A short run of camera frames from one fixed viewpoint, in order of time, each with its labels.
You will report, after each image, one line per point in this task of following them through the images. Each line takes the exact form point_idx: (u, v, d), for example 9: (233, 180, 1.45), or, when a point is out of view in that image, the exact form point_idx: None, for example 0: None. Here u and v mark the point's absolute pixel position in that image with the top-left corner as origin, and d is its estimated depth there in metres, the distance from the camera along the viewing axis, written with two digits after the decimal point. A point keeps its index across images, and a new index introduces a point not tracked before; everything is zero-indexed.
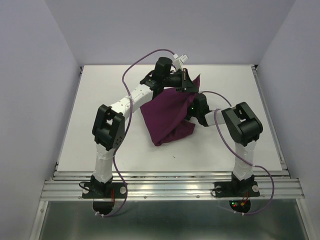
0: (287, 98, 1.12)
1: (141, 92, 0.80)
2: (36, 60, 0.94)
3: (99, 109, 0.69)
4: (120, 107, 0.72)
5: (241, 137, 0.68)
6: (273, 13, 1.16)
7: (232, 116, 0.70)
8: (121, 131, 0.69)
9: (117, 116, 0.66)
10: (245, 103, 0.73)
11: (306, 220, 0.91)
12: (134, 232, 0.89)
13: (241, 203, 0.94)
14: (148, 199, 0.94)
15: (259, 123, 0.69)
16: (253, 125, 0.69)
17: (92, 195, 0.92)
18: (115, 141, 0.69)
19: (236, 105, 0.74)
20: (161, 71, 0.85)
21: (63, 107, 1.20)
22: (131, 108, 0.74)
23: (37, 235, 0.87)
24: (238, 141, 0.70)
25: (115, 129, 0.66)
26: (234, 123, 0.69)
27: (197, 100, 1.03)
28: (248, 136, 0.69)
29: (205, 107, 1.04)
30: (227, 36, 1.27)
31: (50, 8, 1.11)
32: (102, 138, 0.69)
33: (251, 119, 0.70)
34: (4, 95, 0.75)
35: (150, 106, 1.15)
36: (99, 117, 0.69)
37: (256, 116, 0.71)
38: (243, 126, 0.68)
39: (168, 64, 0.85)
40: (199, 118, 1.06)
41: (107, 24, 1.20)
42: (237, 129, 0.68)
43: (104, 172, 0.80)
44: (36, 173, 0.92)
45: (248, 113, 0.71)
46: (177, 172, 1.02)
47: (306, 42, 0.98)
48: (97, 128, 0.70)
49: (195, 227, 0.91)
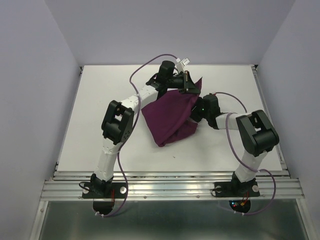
0: (287, 98, 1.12)
1: (148, 91, 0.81)
2: (36, 61, 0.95)
3: (110, 104, 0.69)
4: (130, 103, 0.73)
5: (254, 147, 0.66)
6: (273, 14, 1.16)
7: (248, 126, 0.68)
8: (130, 125, 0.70)
9: (127, 111, 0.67)
10: (263, 113, 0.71)
11: (306, 221, 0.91)
12: (134, 232, 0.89)
13: (241, 203, 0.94)
14: (148, 199, 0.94)
15: (275, 137, 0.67)
16: (269, 136, 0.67)
17: (92, 195, 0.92)
18: (124, 135, 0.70)
19: (252, 112, 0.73)
20: (165, 73, 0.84)
21: (63, 107, 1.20)
22: (139, 105, 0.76)
23: (37, 235, 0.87)
24: (250, 151, 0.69)
25: (125, 123, 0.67)
26: (248, 132, 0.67)
27: (207, 101, 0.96)
28: (262, 148, 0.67)
29: (216, 109, 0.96)
30: (227, 36, 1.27)
31: (50, 9, 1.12)
32: (111, 132, 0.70)
33: (267, 130, 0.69)
34: (5, 95, 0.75)
35: (152, 107, 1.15)
36: (110, 112, 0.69)
37: (273, 127, 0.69)
38: (257, 137, 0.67)
39: (171, 66, 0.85)
40: (209, 119, 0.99)
41: (107, 25, 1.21)
42: (250, 138, 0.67)
43: (108, 170, 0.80)
44: (36, 173, 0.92)
45: (265, 123, 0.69)
46: (177, 172, 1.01)
47: (305, 43, 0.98)
48: (107, 122, 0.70)
49: (195, 226, 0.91)
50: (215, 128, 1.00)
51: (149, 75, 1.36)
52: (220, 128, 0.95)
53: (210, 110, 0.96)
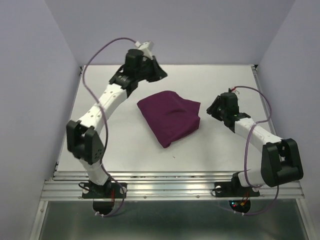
0: (287, 98, 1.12)
1: (111, 95, 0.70)
2: (35, 60, 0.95)
3: (67, 126, 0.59)
4: (91, 118, 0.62)
5: (274, 182, 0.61)
6: (273, 14, 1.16)
7: (276, 162, 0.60)
8: (97, 146, 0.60)
9: (89, 132, 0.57)
10: (296, 147, 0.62)
11: (306, 221, 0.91)
12: (134, 231, 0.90)
13: (241, 203, 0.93)
14: (148, 199, 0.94)
15: (299, 176, 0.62)
16: (292, 172, 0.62)
17: (91, 195, 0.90)
18: (95, 157, 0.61)
19: (282, 139, 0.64)
20: (131, 63, 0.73)
21: (63, 107, 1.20)
22: (104, 116, 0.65)
23: (37, 235, 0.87)
24: (268, 181, 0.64)
25: (89, 146, 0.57)
26: (273, 167, 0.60)
27: (225, 98, 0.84)
28: (282, 182, 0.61)
29: (235, 108, 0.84)
30: (227, 36, 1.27)
31: (50, 9, 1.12)
32: (79, 156, 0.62)
33: (293, 165, 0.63)
34: (5, 95, 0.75)
35: (154, 109, 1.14)
36: (70, 136, 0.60)
37: (300, 164, 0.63)
38: (280, 172, 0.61)
39: (137, 55, 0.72)
40: (225, 119, 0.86)
41: (106, 25, 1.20)
42: (272, 173, 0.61)
43: (98, 176, 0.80)
44: (36, 173, 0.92)
45: (294, 158, 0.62)
46: (177, 172, 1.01)
47: (306, 42, 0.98)
48: (72, 146, 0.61)
49: (195, 226, 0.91)
50: (232, 130, 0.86)
51: None
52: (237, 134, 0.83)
53: (227, 108, 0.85)
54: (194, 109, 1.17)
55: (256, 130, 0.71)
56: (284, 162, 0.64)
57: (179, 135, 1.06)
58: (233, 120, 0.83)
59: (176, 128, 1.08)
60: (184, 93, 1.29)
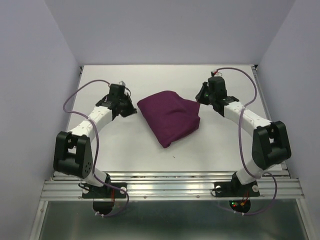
0: (287, 98, 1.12)
1: (100, 113, 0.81)
2: (35, 60, 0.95)
3: (57, 139, 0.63)
4: (82, 130, 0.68)
5: (265, 163, 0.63)
6: (272, 14, 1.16)
7: (266, 143, 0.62)
8: (88, 156, 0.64)
9: (81, 139, 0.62)
10: (284, 127, 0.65)
11: (306, 221, 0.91)
12: (134, 231, 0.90)
13: (241, 203, 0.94)
14: (148, 199, 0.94)
15: (288, 154, 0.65)
16: (282, 152, 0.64)
17: (92, 196, 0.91)
18: (85, 169, 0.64)
19: (271, 122, 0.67)
20: (116, 91, 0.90)
21: (63, 107, 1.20)
22: (95, 128, 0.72)
23: (37, 235, 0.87)
24: (260, 163, 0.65)
25: (81, 153, 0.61)
26: (264, 149, 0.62)
27: (213, 83, 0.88)
28: (273, 163, 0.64)
29: (223, 92, 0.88)
30: (227, 36, 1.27)
31: (50, 9, 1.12)
32: (68, 170, 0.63)
33: (281, 146, 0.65)
34: (5, 95, 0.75)
35: (154, 108, 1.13)
36: (60, 148, 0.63)
37: (288, 145, 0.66)
38: (271, 153, 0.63)
39: (121, 86, 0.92)
40: (214, 104, 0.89)
41: (106, 25, 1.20)
42: (263, 155, 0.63)
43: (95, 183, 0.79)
44: (36, 173, 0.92)
45: (282, 139, 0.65)
46: (177, 172, 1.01)
47: (306, 42, 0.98)
48: (60, 159, 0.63)
49: (195, 226, 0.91)
50: (221, 114, 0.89)
51: (149, 75, 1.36)
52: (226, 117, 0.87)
53: (216, 93, 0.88)
54: (193, 109, 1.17)
55: (246, 115, 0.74)
56: (273, 143, 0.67)
57: (179, 135, 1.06)
58: (222, 104, 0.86)
59: (176, 127, 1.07)
60: (184, 93, 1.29)
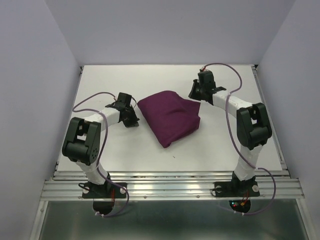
0: (286, 98, 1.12)
1: (109, 111, 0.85)
2: (35, 60, 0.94)
3: (70, 122, 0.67)
4: (93, 118, 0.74)
5: (248, 141, 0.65)
6: (272, 14, 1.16)
7: (246, 120, 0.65)
8: (96, 142, 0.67)
9: (93, 124, 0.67)
10: (263, 106, 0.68)
11: (306, 220, 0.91)
12: (134, 231, 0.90)
13: (241, 203, 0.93)
14: (148, 199, 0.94)
15: (269, 131, 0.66)
16: (263, 130, 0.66)
17: (92, 195, 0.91)
18: (92, 154, 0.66)
19: (253, 104, 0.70)
20: (124, 99, 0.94)
21: (63, 107, 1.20)
22: (104, 120, 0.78)
23: (37, 235, 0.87)
24: (245, 144, 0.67)
25: (92, 136, 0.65)
26: (246, 127, 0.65)
27: (202, 76, 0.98)
28: (256, 141, 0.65)
29: (211, 83, 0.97)
30: (227, 36, 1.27)
31: (50, 9, 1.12)
32: (75, 153, 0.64)
33: (263, 125, 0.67)
34: (5, 95, 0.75)
35: (154, 108, 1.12)
36: (72, 131, 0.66)
37: (269, 124, 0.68)
38: (253, 130, 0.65)
39: (129, 95, 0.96)
40: (204, 95, 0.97)
41: (106, 25, 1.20)
42: (246, 133, 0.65)
43: (97, 177, 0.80)
44: (36, 173, 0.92)
45: (263, 118, 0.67)
46: (177, 172, 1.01)
47: (306, 42, 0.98)
48: (70, 142, 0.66)
49: (195, 226, 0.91)
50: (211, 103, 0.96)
51: (149, 75, 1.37)
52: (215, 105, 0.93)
53: (205, 85, 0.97)
54: (193, 110, 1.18)
55: (231, 100, 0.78)
56: (256, 123, 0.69)
57: (179, 135, 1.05)
58: (210, 93, 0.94)
59: (176, 127, 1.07)
60: (184, 93, 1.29)
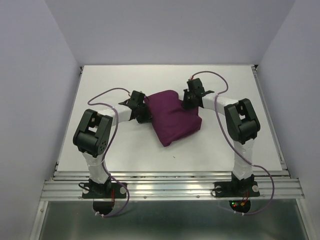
0: (286, 98, 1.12)
1: (122, 108, 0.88)
2: (35, 60, 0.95)
3: (85, 113, 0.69)
4: (106, 112, 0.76)
5: (238, 136, 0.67)
6: (272, 14, 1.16)
7: (233, 116, 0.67)
8: (106, 135, 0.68)
9: (105, 117, 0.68)
10: (248, 100, 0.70)
11: (306, 221, 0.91)
12: (134, 231, 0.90)
13: (241, 203, 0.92)
14: (148, 199, 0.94)
15: (257, 124, 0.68)
16: (252, 125, 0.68)
17: (92, 196, 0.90)
18: (101, 146, 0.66)
19: (239, 100, 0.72)
20: (137, 97, 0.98)
21: (63, 107, 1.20)
22: (116, 115, 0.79)
23: (37, 235, 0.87)
24: (236, 139, 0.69)
25: (102, 128, 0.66)
26: (234, 122, 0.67)
27: (191, 83, 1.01)
28: (246, 134, 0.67)
29: (200, 89, 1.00)
30: (227, 36, 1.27)
31: (50, 9, 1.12)
32: (86, 144, 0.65)
33: (251, 119, 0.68)
34: (5, 95, 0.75)
35: (157, 105, 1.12)
36: (85, 121, 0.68)
37: (257, 117, 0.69)
38: (242, 125, 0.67)
39: (142, 93, 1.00)
40: (195, 99, 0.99)
41: (106, 25, 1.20)
42: (235, 128, 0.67)
43: (99, 175, 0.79)
44: (36, 173, 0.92)
45: (250, 113, 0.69)
46: (177, 172, 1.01)
47: (306, 42, 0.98)
48: (81, 132, 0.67)
49: (195, 226, 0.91)
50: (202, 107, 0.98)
51: (149, 75, 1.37)
52: (206, 108, 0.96)
53: (194, 90, 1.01)
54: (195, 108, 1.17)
55: (219, 99, 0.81)
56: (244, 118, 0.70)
57: (180, 133, 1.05)
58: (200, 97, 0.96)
59: (177, 125, 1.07)
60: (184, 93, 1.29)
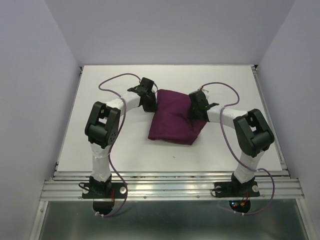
0: (286, 99, 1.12)
1: (130, 96, 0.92)
2: (35, 60, 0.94)
3: (94, 106, 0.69)
4: (114, 103, 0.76)
5: (252, 150, 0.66)
6: (272, 14, 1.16)
7: (245, 129, 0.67)
8: (116, 127, 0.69)
9: (114, 110, 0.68)
10: (258, 111, 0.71)
11: (306, 221, 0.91)
12: (134, 231, 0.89)
13: (241, 203, 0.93)
14: (148, 199, 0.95)
15: (271, 134, 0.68)
16: (265, 136, 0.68)
17: (91, 196, 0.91)
18: (111, 137, 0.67)
19: (249, 111, 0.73)
20: (146, 84, 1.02)
21: (63, 107, 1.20)
22: (124, 106, 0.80)
23: (37, 235, 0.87)
24: (249, 152, 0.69)
25: (111, 121, 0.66)
26: (247, 135, 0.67)
27: (193, 96, 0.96)
28: (259, 147, 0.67)
29: (204, 101, 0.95)
30: (227, 36, 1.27)
31: (50, 9, 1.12)
32: (96, 135, 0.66)
33: (263, 130, 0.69)
34: (5, 95, 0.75)
35: (167, 103, 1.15)
36: (94, 114, 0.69)
37: (269, 128, 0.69)
38: (255, 138, 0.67)
39: (151, 81, 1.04)
40: (198, 112, 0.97)
41: (106, 25, 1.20)
42: (248, 141, 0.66)
43: (101, 171, 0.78)
44: (36, 173, 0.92)
45: (262, 124, 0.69)
46: (177, 172, 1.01)
47: (306, 42, 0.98)
48: (91, 124, 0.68)
49: (195, 226, 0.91)
50: (207, 120, 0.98)
51: (149, 75, 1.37)
52: (212, 121, 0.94)
53: (198, 103, 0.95)
54: (200, 122, 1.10)
55: (226, 111, 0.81)
56: (256, 130, 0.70)
57: (167, 136, 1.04)
58: (205, 111, 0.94)
59: (172, 128, 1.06)
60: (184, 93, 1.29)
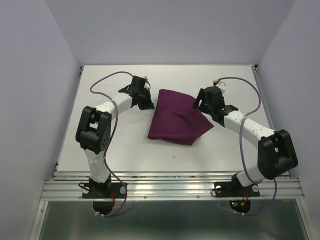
0: (287, 99, 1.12)
1: (122, 97, 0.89)
2: (35, 60, 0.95)
3: (84, 111, 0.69)
4: (105, 107, 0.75)
5: (273, 174, 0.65)
6: (273, 14, 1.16)
7: (272, 155, 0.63)
8: (107, 132, 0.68)
9: (104, 115, 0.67)
10: (288, 134, 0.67)
11: (306, 221, 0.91)
12: (134, 231, 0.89)
13: (241, 203, 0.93)
14: (148, 199, 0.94)
15: (295, 161, 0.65)
16: (289, 162, 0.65)
17: (91, 196, 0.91)
18: (103, 142, 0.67)
19: (276, 132, 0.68)
20: (138, 83, 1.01)
21: (63, 107, 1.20)
22: (115, 109, 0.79)
23: (37, 235, 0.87)
24: (267, 175, 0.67)
25: (102, 126, 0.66)
26: (272, 161, 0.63)
27: (210, 94, 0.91)
28: (280, 172, 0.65)
29: (220, 102, 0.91)
30: (227, 36, 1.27)
31: (50, 10, 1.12)
32: (87, 141, 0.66)
33: (288, 156, 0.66)
34: (5, 95, 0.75)
35: (168, 104, 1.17)
36: (85, 119, 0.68)
37: (295, 154, 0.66)
38: (278, 164, 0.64)
39: (143, 79, 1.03)
40: (213, 114, 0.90)
41: (106, 25, 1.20)
42: (271, 167, 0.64)
43: (99, 173, 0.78)
44: (36, 173, 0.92)
45: (288, 148, 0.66)
46: (177, 172, 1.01)
47: (306, 42, 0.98)
48: (82, 130, 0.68)
49: (195, 226, 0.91)
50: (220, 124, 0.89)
51: (149, 75, 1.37)
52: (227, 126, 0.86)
53: (213, 104, 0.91)
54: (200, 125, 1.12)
55: (247, 125, 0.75)
56: (279, 153, 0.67)
57: (166, 135, 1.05)
58: (221, 114, 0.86)
59: (171, 128, 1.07)
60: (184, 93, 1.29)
